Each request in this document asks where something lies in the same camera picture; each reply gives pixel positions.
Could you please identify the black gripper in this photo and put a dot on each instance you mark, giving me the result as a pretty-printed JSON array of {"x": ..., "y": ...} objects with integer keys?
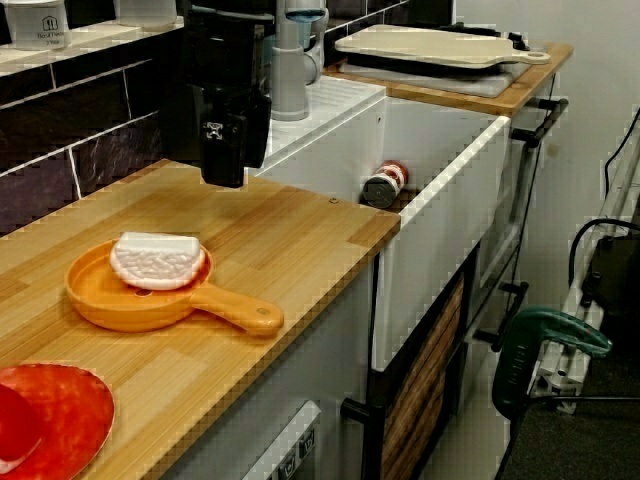
[{"x": 225, "y": 60}]

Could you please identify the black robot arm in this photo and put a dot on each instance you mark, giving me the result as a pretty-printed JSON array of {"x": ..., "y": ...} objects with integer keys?
[{"x": 225, "y": 5}]

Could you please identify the grey toy faucet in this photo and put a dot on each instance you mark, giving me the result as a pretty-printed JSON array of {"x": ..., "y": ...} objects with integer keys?
[{"x": 290, "y": 90}]

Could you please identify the red toy tomato can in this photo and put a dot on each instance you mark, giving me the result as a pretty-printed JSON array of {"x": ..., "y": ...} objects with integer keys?
[{"x": 385, "y": 182}]

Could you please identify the plain white jar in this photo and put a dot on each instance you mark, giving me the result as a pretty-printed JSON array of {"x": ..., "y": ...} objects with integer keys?
[{"x": 145, "y": 12}]

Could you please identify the long wooden countertop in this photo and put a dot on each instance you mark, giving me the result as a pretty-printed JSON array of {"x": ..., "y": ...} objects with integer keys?
[{"x": 310, "y": 300}]

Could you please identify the cream cutting board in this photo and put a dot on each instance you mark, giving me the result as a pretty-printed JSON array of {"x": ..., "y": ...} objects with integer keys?
[{"x": 425, "y": 47}]

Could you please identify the orange toy frying pan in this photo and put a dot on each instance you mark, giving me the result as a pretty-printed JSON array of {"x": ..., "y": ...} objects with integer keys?
[{"x": 100, "y": 300}]

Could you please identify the white toy sink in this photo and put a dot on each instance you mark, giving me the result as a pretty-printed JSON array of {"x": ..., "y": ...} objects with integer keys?
[{"x": 435, "y": 250}]

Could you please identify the white toy kitchen cabinet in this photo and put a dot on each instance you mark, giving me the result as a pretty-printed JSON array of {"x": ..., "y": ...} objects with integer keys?
[{"x": 330, "y": 350}]

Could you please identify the white jar with print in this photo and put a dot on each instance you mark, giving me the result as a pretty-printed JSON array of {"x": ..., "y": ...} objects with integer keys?
[{"x": 35, "y": 20}]

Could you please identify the grey stove tray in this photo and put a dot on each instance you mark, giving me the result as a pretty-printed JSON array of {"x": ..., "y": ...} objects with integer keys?
[{"x": 480, "y": 85}]

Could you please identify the wooden slat drawer front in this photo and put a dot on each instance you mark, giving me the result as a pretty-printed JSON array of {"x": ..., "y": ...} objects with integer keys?
[{"x": 420, "y": 390}]

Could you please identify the short wooden countertop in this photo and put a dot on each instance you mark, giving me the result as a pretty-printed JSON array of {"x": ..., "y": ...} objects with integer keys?
[{"x": 540, "y": 75}]

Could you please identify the grey toy dishwasher front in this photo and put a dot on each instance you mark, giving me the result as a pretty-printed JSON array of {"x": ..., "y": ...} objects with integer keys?
[{"x": 295, "y": 450}]

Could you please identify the red plate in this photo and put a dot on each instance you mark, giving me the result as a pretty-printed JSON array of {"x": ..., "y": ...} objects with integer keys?
[{"x": 75, "y": 410}]

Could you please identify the green power tool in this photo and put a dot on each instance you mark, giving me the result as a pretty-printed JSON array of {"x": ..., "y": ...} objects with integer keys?
[{"x": 515, "y": 365}]

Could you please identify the red round toy food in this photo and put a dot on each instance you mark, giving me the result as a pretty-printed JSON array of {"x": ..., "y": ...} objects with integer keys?
[{"x": 15, "y": 425}]

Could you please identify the black box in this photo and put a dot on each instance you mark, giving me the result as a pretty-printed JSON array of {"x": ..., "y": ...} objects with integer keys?
[{"x": 620, "y": 280}]

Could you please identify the black upright post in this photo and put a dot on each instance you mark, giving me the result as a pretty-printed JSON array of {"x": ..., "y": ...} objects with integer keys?
[{"x": 175, "y": 125}]

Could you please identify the aluminium frame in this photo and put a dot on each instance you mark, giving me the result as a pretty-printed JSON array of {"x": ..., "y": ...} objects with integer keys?
[{"x": 550, "y": 382}]

